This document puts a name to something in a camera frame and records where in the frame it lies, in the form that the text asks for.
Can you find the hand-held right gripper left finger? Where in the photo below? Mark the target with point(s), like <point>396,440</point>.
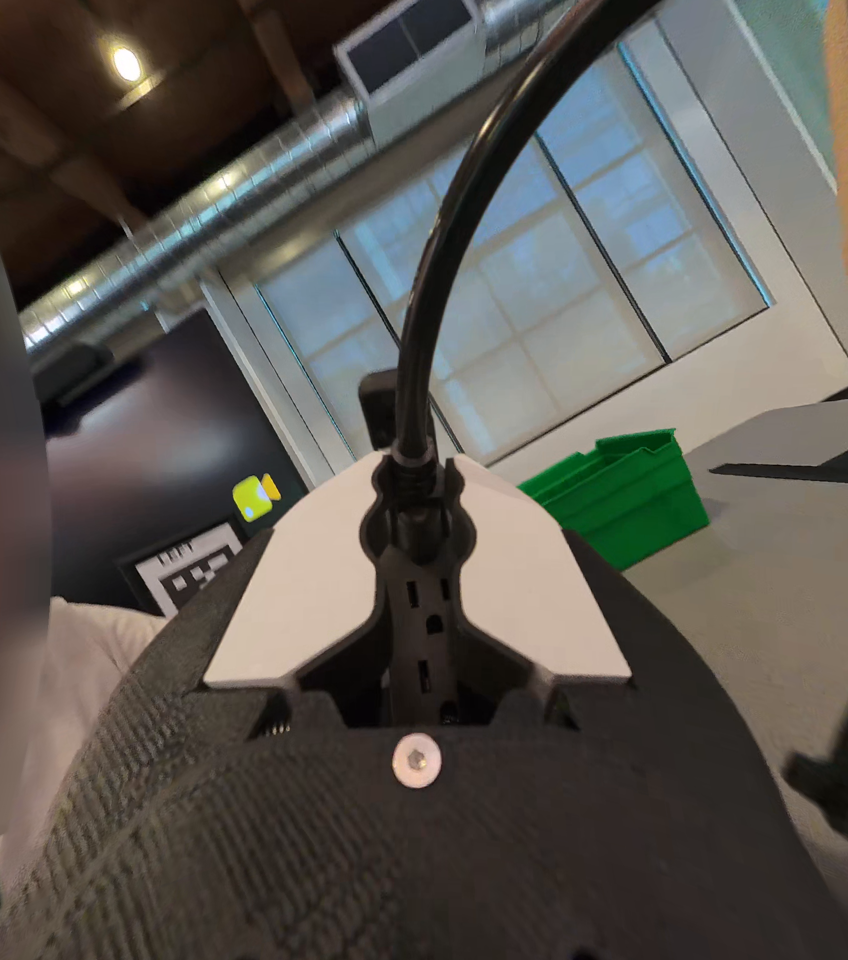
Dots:
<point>296,592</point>

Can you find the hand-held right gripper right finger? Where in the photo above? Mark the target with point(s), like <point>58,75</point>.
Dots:
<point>529,592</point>

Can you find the green plastic bin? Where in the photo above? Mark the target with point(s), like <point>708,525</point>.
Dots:
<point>619,502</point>

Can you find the small black box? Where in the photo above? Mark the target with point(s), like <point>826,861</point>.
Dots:
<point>375,409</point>

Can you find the dark display screen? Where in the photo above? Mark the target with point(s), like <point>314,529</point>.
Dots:
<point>168,435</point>

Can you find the person's light shirt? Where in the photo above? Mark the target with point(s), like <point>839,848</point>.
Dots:
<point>93,675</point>

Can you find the large frosted window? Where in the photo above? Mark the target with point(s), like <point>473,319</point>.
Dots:
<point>544,300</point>

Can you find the black table mat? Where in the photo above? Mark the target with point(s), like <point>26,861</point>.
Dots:
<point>829,469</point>

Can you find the white ceiling unit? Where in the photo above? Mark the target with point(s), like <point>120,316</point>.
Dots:
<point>424,82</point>

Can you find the round ceiling lamp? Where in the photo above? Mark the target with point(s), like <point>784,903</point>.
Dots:
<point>126,64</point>

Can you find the silver ventilation duct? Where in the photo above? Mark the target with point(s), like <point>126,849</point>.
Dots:
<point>243,202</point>

